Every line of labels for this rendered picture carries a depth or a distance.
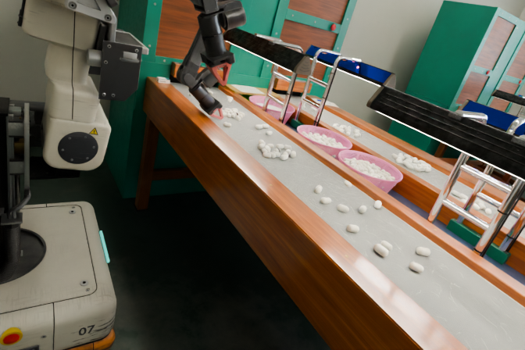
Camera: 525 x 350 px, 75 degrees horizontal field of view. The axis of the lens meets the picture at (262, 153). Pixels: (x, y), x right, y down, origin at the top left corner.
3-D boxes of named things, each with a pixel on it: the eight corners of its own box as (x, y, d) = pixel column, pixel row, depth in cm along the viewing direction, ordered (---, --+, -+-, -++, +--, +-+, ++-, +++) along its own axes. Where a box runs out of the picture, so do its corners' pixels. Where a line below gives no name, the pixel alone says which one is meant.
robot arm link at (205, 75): (176, 74, 136) (181, 78, 129) (196, 55, 137) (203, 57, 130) (195, 96, 143) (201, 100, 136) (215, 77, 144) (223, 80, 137)
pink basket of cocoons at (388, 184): (366, 205, 125) (375, 183, 121) (318, 170, 144) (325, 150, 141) (405, 198, 141) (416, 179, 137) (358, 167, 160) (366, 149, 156)
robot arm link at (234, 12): (188, -13, 89) (200, -9, 83) (226, -24, 93) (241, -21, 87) (200, 33, 96) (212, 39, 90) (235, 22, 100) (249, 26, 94)
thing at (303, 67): (294, 73, 127) (301, 54, 124) (220, 38, 172) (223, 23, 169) (310, 76, 132) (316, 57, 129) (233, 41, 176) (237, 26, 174)
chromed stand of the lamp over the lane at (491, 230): (441, 298, 87) (537, 140, 71) (380, 248, 102) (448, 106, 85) (473, 280, 99) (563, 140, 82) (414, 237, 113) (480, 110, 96)
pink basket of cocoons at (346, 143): (331, 173, 146) (339, 152, 142) (280, 147, 158) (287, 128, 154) (353, 160, 167) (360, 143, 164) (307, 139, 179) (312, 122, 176)
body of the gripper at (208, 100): (212, 97, 148) (201, 85, 143) (222, 105, 141) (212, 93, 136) (201, 107, 148) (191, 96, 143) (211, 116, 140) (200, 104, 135)
